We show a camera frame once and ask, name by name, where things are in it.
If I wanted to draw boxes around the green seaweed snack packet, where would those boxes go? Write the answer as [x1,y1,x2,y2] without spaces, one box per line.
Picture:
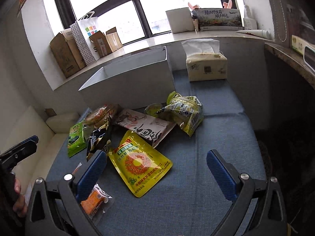
[67,122,87,158]

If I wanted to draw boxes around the white framed mirror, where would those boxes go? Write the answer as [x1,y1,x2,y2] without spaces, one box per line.
[303,45,315,72]

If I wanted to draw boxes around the orange cake packet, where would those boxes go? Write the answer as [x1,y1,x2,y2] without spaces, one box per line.
[81,183,114,219]

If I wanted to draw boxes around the small open cardboard box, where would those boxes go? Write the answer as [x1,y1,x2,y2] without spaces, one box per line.
[89,27,123,58]

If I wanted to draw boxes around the yellow snack pouch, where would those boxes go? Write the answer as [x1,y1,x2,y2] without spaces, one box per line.
[108,130,173,198]

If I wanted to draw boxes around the tall brown cardboard box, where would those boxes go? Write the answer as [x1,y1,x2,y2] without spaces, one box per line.
[50,28,86,78]

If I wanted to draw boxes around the green white tissue box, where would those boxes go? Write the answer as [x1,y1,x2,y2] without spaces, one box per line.
[291,35,314,56]

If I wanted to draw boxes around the white lotion tube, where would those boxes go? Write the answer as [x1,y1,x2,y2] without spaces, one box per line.
[237,29,270,40]

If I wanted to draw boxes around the white pump bottle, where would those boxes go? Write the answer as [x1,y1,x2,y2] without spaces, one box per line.
[244,5,257,30]

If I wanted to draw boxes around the pink toy figure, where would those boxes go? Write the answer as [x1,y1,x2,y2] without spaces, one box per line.
[223,0,233,9]

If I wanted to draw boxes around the cream sofa cushion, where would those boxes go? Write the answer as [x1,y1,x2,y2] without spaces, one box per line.
[45,112,80,134]

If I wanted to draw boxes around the black gold snack bag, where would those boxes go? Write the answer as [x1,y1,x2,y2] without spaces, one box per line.
[86,118,112,161]

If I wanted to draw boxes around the left hand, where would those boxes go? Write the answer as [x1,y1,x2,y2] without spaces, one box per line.
[13,178,28,217]

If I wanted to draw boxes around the beige tissue pack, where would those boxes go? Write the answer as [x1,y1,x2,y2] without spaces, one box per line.
[182,38,227,82]

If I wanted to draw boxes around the green jelly cup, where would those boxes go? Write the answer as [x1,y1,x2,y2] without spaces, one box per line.
[144,103,163,118]

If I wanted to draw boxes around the brown pastry snack packet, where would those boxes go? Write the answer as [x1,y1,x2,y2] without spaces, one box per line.
[83,104,120,129]

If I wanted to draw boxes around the white calligraphy snack packet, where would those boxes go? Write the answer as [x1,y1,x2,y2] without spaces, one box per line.
[115,109,175,148]

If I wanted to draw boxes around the white open storage box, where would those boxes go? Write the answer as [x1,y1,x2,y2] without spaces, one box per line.
[79,46,175,109]

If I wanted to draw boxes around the white dotted paper bag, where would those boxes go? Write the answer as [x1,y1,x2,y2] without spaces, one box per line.
[70,11,100,65]

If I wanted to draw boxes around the white foam box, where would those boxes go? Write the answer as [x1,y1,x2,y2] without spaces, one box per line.
[166,7,195,34]

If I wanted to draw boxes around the olive green chip bag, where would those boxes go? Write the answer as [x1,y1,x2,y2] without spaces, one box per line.
[156,91,204,137]

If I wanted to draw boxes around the printed landscape gift box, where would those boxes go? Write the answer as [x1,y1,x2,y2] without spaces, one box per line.
[192,8,243,31]

